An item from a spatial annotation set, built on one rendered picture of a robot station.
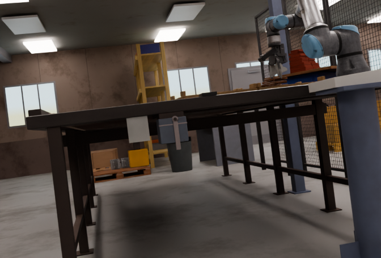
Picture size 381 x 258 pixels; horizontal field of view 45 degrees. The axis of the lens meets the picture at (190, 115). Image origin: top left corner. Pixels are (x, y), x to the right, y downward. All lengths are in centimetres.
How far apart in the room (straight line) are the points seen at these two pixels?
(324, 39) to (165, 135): 85
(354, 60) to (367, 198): 63
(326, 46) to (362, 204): 74
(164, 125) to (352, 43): 95
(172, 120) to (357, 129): 85
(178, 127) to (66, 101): 1010
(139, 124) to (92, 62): 1014
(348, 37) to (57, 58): 1060
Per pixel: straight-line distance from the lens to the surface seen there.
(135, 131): 219
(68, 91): 1223
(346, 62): 223
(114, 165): 847
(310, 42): 217
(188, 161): 781
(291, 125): 450
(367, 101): 221
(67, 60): 1233
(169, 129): 218
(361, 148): 221
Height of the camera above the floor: 79
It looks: 1 degrees up
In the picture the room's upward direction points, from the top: 7 degrees counter-clockwise
